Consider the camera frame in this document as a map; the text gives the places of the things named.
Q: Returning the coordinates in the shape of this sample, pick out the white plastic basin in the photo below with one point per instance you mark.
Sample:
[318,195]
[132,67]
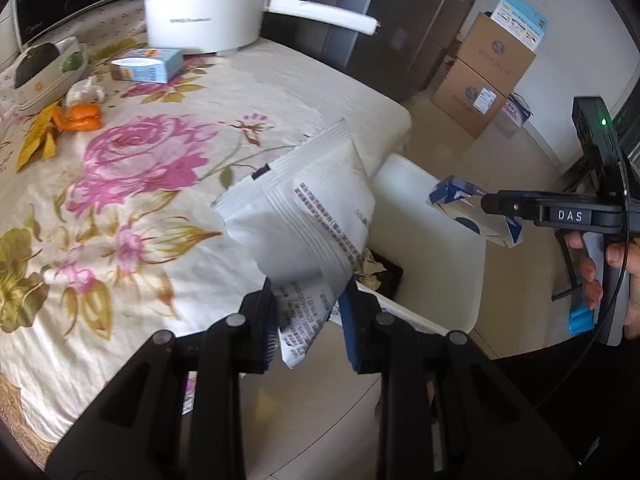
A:
[425,260]

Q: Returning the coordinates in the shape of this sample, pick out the white printed bag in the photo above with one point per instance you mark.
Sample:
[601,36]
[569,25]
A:
[515,112]

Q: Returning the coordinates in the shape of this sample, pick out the green lime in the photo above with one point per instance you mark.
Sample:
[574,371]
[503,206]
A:
[71,62]

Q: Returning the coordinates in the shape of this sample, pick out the white printed packet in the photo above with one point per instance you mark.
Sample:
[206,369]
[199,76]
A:
[310,210]

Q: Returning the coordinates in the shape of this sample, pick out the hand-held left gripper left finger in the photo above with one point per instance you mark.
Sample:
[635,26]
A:
[262,350]

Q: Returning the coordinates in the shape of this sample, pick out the plain cardboard box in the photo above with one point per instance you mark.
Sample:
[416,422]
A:
[492,55]

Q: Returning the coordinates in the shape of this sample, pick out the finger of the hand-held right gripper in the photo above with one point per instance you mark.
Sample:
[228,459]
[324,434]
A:
[510,207]

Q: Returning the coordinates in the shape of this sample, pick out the white bowl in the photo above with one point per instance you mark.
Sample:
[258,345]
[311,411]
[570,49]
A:
[40,96]

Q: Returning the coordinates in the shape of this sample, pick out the blue and white carton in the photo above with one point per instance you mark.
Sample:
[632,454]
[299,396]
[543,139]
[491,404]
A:
[465,207]

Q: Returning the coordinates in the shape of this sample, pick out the dark avocado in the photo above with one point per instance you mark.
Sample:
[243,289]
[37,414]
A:
[35,60]

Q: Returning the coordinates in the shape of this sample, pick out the blue printed box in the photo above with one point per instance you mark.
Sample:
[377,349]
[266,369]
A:
[520,17]

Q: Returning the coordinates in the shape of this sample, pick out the black plastic tray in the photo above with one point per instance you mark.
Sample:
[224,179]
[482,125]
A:
[391,275]

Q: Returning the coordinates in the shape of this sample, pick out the light blue small box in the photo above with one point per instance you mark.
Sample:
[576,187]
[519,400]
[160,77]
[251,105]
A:
[160,65]

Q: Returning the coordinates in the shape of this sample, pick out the white electric pot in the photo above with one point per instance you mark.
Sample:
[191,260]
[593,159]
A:
[200,10]

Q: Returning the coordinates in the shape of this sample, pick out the cardboard box with white label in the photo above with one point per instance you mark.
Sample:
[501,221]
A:
[465,95]

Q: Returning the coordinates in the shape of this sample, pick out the person's right hand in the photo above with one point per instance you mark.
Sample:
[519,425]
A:
[631,285]

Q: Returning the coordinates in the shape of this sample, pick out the yellow wrapper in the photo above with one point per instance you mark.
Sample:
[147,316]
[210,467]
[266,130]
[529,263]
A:
[35,140]

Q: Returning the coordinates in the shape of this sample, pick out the cream plastic bag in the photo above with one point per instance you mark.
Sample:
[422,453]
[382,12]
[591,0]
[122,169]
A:
[370,270]

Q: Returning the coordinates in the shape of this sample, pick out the floral tablecloth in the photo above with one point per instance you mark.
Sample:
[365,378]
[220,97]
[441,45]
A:
[150,260]

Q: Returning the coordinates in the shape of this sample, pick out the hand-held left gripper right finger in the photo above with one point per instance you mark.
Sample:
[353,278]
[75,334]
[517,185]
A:
[350,335]

